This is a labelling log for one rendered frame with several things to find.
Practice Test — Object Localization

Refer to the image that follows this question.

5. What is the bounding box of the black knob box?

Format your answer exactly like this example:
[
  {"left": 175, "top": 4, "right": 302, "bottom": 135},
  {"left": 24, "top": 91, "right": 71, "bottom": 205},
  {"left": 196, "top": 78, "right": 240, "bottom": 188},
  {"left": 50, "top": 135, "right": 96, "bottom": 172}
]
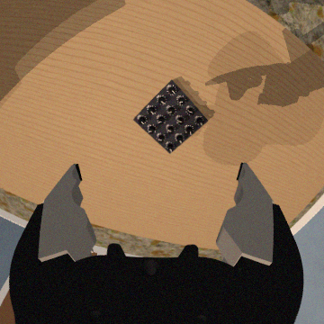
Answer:
[{"left": 133, "top": 80, "right": 208, "bottom": 154}]

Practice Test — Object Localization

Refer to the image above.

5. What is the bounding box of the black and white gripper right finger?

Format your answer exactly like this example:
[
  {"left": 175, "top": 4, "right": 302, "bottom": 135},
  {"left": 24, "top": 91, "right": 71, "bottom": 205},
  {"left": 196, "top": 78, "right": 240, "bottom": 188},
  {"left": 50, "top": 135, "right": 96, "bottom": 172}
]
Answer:
[{"left": 216, "top": 163, "right": 303, "bottom": 324}]

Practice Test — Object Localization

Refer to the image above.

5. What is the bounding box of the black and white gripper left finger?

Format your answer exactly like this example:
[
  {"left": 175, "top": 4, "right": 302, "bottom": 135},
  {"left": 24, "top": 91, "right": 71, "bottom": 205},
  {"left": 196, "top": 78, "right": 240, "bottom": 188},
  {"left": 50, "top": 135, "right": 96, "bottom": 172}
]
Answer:
[{"left": 9, "top": 164, "right": 96, "bottom": 324}]

